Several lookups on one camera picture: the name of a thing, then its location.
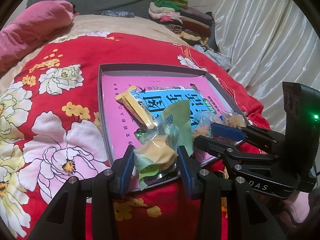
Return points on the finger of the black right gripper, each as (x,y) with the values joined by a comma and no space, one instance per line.
(265,173)
(267,140)

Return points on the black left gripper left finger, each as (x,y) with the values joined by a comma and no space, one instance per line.
(65,216)

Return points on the clear brown cookie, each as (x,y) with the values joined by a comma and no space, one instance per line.
(233,120)

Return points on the green clear pastry packet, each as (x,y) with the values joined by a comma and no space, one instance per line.
(157,158)

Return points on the yellow snack packet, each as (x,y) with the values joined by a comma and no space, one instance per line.
(136,106)

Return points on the orange cracker packet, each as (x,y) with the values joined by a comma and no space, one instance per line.
(204,120)

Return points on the green cartoon pea snack packet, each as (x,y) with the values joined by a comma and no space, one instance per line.
(144,136)

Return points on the right hand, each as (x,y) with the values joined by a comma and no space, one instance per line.
(296,209)

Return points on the white satin curtain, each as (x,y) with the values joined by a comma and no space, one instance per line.
(268,42)

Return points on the pale blue crumpled clothes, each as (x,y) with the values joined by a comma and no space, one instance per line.
(221,60)

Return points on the red floral blanket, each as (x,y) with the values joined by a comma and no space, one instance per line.
(50,122)

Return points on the pink book with blue label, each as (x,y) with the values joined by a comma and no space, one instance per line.
(157,92)

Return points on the stack of folded clothes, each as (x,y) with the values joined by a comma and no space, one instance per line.
(190,24)

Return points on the grey cardboard box tray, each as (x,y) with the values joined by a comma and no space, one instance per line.
(134,69)

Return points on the dark patterned pillow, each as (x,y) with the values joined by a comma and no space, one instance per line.
(113,13)

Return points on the pink quilt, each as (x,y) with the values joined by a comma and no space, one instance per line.
(35,25)

